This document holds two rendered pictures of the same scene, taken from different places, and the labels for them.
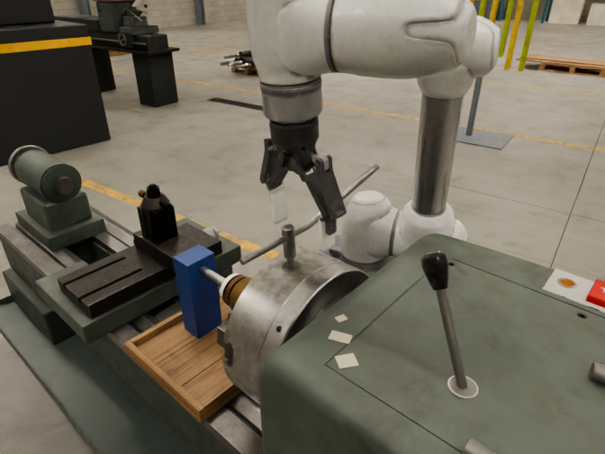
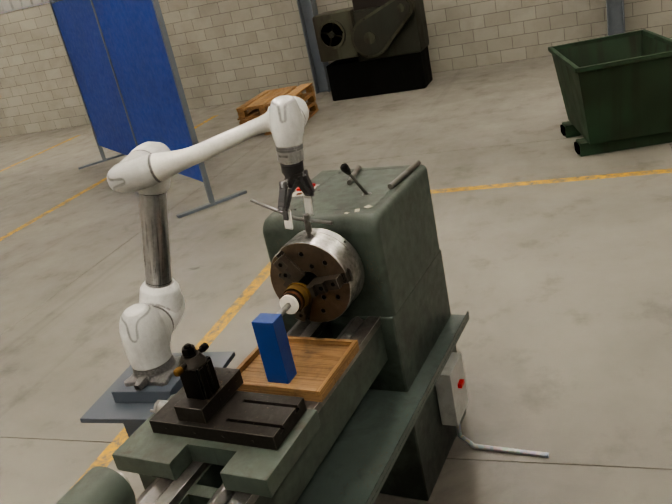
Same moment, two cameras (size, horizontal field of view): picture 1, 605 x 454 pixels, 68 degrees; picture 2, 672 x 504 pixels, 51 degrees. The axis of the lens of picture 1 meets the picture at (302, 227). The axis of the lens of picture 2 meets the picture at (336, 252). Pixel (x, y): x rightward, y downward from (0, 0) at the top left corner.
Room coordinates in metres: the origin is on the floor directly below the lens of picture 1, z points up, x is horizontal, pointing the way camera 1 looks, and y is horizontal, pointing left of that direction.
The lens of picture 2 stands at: (1.08, 2.26, 2.09)
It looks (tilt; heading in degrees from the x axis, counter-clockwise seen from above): 22 degrees down; 258
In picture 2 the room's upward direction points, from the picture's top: 12 degrees counter-clockwise
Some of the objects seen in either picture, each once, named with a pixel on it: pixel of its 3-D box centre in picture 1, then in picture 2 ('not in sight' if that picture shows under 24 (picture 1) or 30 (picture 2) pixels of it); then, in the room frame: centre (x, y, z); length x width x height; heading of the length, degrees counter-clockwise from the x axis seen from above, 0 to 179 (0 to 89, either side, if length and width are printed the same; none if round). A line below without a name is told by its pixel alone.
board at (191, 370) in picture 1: (221, 339); (292, 365); (0.86, 0.21, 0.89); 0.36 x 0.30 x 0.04; 138
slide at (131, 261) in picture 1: (145, 264); (226, 415); (1.11, 0.46, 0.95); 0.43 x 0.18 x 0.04; 138
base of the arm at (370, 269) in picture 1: (357, 257); (151, 369); (1.34, -0.20, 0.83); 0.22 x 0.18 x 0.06; 57
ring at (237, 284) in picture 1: (248, 297); (296, 296); (0.78, 0.12, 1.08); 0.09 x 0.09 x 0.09; 48
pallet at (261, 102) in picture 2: not in sight; (278, 109); (-0.76, -8.16, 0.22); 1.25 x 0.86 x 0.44; 58
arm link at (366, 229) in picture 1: (368, 224); (144, 333); (1.32, -0.22, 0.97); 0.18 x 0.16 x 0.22; 68
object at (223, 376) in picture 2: (167, 245); (209, 394); (1.14, 0.40, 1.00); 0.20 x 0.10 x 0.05; 48
